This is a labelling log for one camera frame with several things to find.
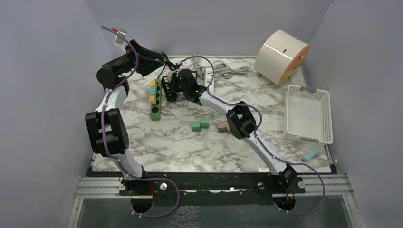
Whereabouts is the white plastic basket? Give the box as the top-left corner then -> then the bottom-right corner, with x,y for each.
284,85 -> 334,146

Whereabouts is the black power strip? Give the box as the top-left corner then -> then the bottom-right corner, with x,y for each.
162,76 -> 177,102

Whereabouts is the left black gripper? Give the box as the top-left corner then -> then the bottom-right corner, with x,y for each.
106,39 -> 163,76

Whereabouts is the light blue small device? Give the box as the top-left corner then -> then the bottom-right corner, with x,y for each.
300,147 -> 321,162

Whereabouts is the white power strip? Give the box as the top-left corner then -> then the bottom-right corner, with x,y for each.
204,68 -> 214,93

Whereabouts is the aluminium rail frame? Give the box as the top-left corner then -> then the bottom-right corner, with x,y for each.
67,172 -> 363,228

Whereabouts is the green power strip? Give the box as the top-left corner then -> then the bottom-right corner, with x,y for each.
149,79 -> 162,121

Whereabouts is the beige cylindrical container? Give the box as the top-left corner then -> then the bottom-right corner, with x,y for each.
254,30 -> 310,87

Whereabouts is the black power cable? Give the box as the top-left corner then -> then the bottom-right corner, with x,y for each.
157,51 -> 179,79

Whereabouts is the grey coiled cable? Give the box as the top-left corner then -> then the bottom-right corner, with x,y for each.
189,52 -> 251,80

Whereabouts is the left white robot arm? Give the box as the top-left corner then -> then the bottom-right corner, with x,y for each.
85,39 -> 167,195

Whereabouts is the yellow plug upper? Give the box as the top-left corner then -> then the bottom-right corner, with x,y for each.
150,80 -> 158,88

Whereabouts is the blue plug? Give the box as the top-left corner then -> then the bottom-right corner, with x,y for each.
149,87 -> 157,95

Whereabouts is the yellow plug lower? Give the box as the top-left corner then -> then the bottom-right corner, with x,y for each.
149,95 -> 157,105

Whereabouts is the green plug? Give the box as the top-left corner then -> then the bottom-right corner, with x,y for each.
192,121 -> 201,132
200,118 -> 210,128

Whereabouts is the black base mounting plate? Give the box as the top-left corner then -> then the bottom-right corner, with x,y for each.
76,172 -> 306,208

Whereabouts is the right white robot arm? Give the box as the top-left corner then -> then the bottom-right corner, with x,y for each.
163,69 -> 297,193

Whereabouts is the yellow plug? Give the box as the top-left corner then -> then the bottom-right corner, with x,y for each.
150,80 -> 158,88
149,95 -> 157,105

